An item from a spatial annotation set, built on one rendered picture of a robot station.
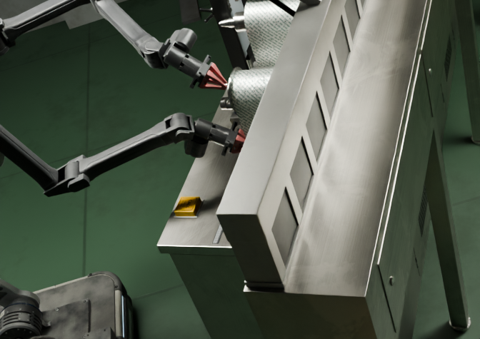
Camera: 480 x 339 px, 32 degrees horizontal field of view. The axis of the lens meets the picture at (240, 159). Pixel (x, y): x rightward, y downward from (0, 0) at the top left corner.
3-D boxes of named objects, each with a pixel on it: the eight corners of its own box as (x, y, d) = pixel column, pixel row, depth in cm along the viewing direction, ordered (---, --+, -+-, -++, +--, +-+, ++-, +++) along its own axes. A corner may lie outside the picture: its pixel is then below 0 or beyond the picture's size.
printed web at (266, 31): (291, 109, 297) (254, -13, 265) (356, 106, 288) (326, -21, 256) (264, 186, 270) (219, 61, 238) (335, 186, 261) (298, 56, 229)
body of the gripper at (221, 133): (226, 158, 258) (203, 149, 259) (235, 135, 265) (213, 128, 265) (231, 143, 254) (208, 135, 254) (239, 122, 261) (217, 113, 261)
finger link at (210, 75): (219, 100, 254) (192, 84, 254) (227, 85, 259) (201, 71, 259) (228, 85, 249) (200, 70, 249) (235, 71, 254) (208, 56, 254)
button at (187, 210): (182, 201, 277) (180, 195, 275) (201, 201, 274) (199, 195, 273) (176, 216, 272) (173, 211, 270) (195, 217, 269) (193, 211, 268)
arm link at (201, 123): (192, 123, 256) (197, 113, 260) (187, 140, 260) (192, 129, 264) (213, 130, 256) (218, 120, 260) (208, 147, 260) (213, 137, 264)
